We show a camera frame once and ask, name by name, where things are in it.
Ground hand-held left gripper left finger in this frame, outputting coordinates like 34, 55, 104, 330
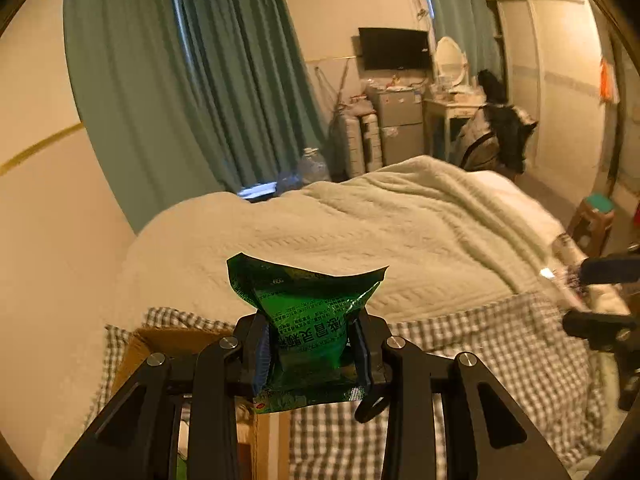
50, 312, 273, 480

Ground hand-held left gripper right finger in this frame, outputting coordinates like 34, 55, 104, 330
345, 312, 573, 480

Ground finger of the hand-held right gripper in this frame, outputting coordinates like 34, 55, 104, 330
561, 309, 640, 412
579, 254, 640, 287

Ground white printed packet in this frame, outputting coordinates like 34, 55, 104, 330
539, 232, 590, 313

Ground green foil packet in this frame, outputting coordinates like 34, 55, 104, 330
226, 252, 390, 415

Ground brown cardboard box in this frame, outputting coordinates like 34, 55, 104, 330
107, 327, 291, 480

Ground wooden stool green seat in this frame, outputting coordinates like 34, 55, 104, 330
567, 194, 615, 257

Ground grey checked cloth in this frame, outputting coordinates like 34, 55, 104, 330
92, 292, 608, 480

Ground white knitted blanket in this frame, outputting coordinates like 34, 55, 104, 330
107, 155, 586, 331

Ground blue lit device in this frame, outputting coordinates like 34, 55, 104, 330
239, 181, 279, 202

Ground chair with dark clothes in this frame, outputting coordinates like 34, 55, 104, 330
457, 70, 539, 174

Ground orange hanging item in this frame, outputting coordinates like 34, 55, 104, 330
599, 57, 620, 106

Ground clear water bottle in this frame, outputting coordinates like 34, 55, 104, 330
300, 147, 331, 186

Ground white wardrobe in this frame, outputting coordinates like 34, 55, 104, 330
497, 0, 609, 196

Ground white ribbed suitcase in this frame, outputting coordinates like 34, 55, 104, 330
340, 112, 365, 179
362, 114, 385, 174

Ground white vanity table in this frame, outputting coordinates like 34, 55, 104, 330
422, 96, 486, 164

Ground grey small fridge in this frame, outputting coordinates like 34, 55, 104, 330
367, 85, 426, 168

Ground oval vanity mirror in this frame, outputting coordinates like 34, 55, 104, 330
432, 36, 471, 89

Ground leaning broom sticks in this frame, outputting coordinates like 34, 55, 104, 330
315, 57, 354, 112

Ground wide green curtain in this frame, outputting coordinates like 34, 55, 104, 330
62, 0, 331, 233

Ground narrow green curtain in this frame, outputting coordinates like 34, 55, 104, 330
417, 0, 503, 106

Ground black wall television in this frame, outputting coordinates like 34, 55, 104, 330
358, 27, 432, 71

